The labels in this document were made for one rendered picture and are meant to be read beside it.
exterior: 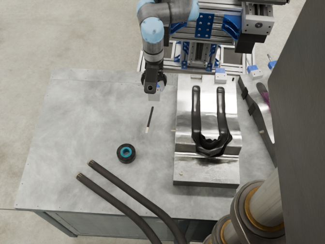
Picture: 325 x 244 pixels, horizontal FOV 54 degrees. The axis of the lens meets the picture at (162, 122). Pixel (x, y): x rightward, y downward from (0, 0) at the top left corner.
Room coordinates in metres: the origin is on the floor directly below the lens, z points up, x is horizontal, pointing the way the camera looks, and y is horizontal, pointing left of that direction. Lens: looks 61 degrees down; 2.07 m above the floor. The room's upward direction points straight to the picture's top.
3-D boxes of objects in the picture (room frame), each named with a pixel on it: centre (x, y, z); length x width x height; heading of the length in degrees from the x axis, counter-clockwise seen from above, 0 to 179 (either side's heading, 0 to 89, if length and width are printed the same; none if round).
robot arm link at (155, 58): (0.79, 0.04, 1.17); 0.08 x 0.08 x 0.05
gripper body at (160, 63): (0.80, 0.03, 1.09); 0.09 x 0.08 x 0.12; 177
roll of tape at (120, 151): (0.54, 0.15, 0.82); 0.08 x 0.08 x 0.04
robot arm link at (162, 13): (0.89, 0.04, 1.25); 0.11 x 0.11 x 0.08; 11
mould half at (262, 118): (0.71, -0.55, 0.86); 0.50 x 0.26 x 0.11; 14
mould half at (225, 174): (0.65, -0.19, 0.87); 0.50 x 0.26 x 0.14; 177
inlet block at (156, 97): (0.81, 0.03, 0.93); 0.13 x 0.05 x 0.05; 176
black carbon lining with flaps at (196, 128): (0.67, -0.20, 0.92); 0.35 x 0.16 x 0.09; 177
